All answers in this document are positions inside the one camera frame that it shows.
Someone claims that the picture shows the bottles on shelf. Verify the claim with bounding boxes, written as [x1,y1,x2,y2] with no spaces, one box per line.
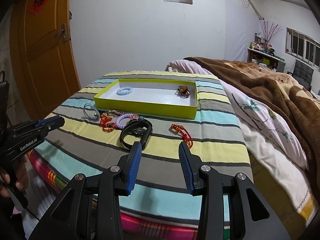
[249,32,273,53]

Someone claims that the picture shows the purple flower branches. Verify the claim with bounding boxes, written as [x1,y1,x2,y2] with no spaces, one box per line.
[260,20,284,45]

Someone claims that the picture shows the red knotted cord charm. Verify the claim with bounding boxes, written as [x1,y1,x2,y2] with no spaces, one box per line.
[100,116,117,132]

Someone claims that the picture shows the red door poster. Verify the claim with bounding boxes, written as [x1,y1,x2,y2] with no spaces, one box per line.
[27,0,56,15]

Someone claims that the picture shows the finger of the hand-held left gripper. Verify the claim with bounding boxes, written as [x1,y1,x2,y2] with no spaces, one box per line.
[40,117,66,133]
[34,116,61,128]

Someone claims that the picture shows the pink floral quilt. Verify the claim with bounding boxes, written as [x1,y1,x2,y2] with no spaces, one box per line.
[166,59,319,220]

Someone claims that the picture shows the long red knotted cord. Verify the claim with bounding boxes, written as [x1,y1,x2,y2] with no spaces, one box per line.
[170,124,193,148]

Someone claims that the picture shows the green cardboard box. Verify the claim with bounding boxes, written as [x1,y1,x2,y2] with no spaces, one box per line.
[94,79,200,120]

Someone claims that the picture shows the window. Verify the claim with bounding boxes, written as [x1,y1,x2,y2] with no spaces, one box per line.
[285,27,320,72]

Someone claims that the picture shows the striped bedsheet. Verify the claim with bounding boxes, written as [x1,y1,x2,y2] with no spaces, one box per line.
[27,71,254,228]

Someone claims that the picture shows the wooden shelf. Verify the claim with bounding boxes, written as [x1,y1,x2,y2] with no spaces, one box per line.
[246,47,287,73]

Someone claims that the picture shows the brown fleece blanket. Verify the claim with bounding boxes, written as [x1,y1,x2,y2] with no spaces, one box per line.
[184,57,320,198]

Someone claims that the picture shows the purple spiral hair tie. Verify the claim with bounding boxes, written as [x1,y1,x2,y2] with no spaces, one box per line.
[115,114,134,130]

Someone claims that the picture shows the person's left hand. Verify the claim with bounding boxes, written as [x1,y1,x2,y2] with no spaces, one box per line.
[0,155,28,198]

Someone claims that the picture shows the wooden door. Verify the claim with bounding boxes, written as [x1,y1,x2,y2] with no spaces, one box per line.
[9,0,82,120]

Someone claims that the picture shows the brown bead bracelet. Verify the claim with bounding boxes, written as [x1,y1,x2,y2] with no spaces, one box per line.
[175,85,192,98]

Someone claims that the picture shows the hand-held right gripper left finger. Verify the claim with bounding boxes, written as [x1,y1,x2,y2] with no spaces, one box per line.
[30,141,143,240]

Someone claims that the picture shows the grey hair tie with bell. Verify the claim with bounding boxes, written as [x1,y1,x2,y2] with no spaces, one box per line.
[83,103,100,122]

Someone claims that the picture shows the metal door latch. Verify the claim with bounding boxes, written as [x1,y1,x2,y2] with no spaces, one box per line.
[60,24,69,43]

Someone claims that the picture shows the black fitness band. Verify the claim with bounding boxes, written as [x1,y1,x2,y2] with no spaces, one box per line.
[119,121,153,151]

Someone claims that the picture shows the black chair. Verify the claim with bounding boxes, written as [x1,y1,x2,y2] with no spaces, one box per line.
[291,59,314,90]

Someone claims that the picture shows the wall pipe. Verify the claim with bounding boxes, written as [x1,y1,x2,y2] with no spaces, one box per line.
[235,0,265,20]

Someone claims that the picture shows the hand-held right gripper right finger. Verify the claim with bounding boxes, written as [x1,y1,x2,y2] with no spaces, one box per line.
[178,142,292,240]

